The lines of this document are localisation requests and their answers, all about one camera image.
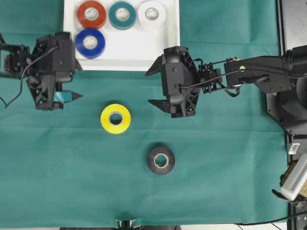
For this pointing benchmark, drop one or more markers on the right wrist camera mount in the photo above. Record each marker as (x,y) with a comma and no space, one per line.
(174,74)

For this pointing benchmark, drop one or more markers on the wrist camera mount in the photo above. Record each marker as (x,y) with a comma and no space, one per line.
(174,74)
(65,62)

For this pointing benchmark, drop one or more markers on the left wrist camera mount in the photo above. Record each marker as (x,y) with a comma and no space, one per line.
(65,62)

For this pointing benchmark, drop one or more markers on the blue tape roll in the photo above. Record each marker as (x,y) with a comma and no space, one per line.
(90,53)

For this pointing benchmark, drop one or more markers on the white perforated box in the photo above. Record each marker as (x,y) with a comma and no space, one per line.
(296,179)

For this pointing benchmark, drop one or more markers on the yellow tape roll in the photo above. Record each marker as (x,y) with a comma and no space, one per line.
(105,118)

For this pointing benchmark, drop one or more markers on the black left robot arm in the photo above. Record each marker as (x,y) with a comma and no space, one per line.
(17,62)

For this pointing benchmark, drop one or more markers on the white plastic case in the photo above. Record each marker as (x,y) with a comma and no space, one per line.
(134,49)

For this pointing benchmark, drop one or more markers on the white tape roll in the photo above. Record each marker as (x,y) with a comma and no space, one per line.
(152,15)

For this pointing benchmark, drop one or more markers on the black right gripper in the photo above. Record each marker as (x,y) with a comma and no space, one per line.
(191,94)

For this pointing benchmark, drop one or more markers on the black tape roll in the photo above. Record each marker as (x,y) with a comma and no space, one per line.
(170,160)

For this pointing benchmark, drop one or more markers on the green tape roll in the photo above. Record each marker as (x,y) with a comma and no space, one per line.
(121,24)

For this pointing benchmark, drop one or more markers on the red tape roll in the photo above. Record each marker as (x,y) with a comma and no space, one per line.
(94,24)

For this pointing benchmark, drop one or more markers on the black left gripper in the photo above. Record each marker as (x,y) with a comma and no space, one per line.
(46,91)

